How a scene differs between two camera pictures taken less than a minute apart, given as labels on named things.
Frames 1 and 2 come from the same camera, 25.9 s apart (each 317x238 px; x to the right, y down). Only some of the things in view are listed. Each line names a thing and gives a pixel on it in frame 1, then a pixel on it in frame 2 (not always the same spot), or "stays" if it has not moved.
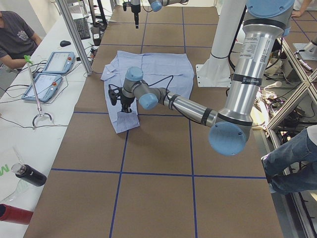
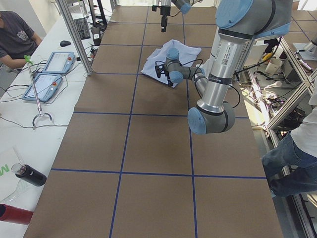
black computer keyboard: (82, 26) stays
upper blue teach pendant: (59, 63) stays
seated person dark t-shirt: (18, 40) stays
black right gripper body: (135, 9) → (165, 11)
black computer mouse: (64, 43) stays
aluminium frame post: (71, 25) stays
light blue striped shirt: (173, 71) → (187, 55)
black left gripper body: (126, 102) → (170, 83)
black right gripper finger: (136, 16) → (164, 23)
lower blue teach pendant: (46, 84) stays
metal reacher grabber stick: (29, 61) stays
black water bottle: (29, 174) stays
